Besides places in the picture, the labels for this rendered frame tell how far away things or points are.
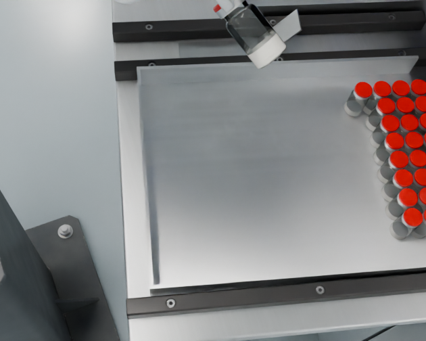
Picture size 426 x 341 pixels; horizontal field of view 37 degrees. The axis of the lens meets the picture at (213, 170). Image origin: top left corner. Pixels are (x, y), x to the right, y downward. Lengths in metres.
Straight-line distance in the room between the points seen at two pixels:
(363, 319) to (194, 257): 0.19
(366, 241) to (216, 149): 0.20
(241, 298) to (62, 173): 1.10
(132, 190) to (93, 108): 1.08
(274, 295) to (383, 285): 0.12
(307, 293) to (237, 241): 0.09
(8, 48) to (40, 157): 0.36
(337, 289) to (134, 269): 0.21
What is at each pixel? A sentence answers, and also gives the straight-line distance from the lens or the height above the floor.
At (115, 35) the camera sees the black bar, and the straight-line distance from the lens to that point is 0.79.
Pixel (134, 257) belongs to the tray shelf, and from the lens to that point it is 0.68.
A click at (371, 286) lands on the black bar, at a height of 0.90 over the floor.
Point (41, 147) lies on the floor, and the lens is 1.74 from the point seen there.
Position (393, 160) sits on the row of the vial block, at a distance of 0.72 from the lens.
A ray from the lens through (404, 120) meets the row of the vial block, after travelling 0.74.
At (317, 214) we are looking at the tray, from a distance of 0.72.
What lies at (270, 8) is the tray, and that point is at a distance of 0.81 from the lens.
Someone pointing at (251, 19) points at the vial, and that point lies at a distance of 0.38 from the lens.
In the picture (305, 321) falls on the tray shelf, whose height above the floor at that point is 0.88.
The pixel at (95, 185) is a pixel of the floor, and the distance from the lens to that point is 1.67.
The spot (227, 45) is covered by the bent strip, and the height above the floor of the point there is 0.88.
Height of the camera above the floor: 1.53
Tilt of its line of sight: 65 degrees down
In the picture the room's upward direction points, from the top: 11 degrees clockwise
